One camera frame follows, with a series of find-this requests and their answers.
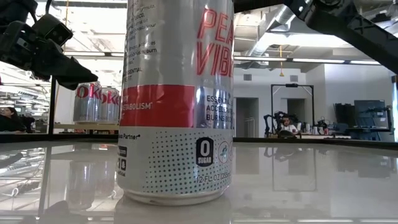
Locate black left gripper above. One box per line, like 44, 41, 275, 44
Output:
0, 21, 99, 91

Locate silver Diet Coke can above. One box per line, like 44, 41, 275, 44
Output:
99, 86, 122, 125
73, 81, 103, 124

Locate silver red Celsius can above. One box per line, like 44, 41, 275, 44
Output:
116, 0, 236, 207

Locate wooden shelf board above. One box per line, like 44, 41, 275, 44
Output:
53, 123, 121, 131

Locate person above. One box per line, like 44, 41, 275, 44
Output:
0, 106, 28, 134
279, 114, 300, 135

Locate black background robot arms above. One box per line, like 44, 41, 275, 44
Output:
263, 111, 301, 139

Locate yellow hanging pendant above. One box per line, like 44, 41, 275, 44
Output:
278, 45, 285, 78

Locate ceiling light strip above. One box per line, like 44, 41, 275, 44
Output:
233, 55, 382, 65

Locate dark monitor desk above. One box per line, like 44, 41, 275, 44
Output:
333, 99, 393, 141

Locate black metal shelf frame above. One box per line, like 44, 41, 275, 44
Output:
47, 76, 122, 136

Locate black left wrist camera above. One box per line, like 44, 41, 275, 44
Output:
32, 14, 75, 47

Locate yellow hanging cord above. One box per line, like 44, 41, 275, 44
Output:
63, 0, 70, 29

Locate black background rig frame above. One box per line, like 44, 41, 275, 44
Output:
270, 83, 315, 138

